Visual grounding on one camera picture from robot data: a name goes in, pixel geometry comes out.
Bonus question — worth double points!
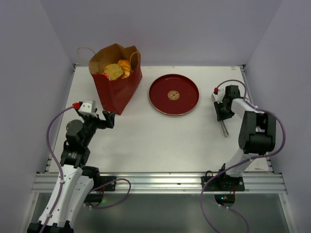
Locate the metal tongs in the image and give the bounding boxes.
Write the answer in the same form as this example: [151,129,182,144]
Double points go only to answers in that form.
[210,93,230,138]

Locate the round red tray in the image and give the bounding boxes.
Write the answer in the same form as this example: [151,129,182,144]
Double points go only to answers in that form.
[149,74,200,116]

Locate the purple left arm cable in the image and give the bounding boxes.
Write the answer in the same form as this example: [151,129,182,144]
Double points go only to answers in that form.
[36,104,132,233]

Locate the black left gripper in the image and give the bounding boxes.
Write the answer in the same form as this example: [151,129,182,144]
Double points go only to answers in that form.
[81,108,115,147]

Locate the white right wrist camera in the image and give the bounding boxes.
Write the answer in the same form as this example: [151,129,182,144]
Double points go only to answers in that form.
[212,87,225,102]

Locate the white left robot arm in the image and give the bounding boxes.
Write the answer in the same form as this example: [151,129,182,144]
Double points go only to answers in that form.
[27,111,116,233]

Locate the aluminium front rail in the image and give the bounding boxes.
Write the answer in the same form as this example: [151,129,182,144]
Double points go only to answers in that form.
[31,172,287,194]

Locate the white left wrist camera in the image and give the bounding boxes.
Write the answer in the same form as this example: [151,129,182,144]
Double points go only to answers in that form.
[72,100,97,116]

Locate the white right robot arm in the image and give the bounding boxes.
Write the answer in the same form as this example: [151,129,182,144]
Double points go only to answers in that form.
[212,85,276,191]

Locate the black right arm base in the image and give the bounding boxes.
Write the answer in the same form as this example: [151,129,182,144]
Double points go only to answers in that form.
[204,174,245,207]

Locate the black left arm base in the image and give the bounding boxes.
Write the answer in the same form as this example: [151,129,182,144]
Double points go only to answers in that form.
[84,176,117,206]

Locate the round seeded bread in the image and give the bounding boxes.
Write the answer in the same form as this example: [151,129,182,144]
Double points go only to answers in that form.
[104,64,124,81]

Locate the red paper bag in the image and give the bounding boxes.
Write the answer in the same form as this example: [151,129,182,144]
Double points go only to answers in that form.
[79,44,142,115]

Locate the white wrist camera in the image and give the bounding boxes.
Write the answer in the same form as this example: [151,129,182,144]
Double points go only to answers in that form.
[212,87,225,102]
[72,100,97,116]

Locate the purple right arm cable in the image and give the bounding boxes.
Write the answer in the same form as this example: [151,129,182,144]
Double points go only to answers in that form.
[199,79,286,233]

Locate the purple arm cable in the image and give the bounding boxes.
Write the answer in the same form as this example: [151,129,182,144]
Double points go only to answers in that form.
[199,79,286,233]
[36,104,132,233]

